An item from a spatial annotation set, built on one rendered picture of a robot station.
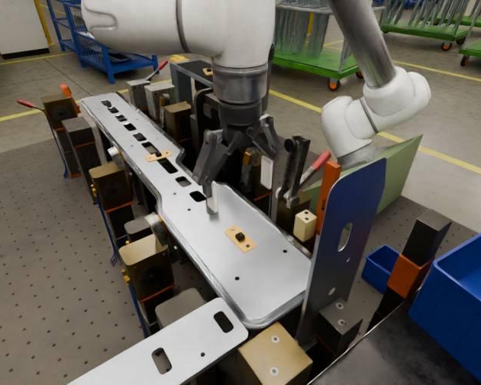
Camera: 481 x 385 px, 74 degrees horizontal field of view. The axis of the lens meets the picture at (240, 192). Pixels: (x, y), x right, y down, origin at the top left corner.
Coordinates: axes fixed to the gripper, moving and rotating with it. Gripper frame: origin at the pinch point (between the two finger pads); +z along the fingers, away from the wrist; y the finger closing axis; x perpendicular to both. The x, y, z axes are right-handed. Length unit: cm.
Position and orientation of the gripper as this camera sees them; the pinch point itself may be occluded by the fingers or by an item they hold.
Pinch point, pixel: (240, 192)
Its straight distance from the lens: 66.7
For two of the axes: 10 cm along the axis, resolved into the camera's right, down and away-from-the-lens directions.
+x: 5.7, 4.8, -6.6
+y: -8.2, 3.4, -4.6
